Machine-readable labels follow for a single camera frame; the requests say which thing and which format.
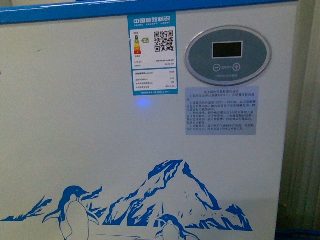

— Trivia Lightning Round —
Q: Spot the white blue chest freezer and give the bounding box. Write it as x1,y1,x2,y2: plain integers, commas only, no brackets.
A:
0,0,298,240

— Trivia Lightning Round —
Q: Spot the pale blue instruction sticker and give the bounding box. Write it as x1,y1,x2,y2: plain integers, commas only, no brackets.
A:
185,86,259,136

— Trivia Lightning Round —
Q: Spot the blue energy efficiency label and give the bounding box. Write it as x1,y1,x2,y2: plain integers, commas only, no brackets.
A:
127,12,179,96

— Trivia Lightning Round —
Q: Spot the oval grey control panel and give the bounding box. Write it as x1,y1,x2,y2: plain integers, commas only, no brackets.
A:
185,25,272,87

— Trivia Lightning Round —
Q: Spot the grey curtain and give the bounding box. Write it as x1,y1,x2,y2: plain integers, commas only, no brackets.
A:
276,0,320,240

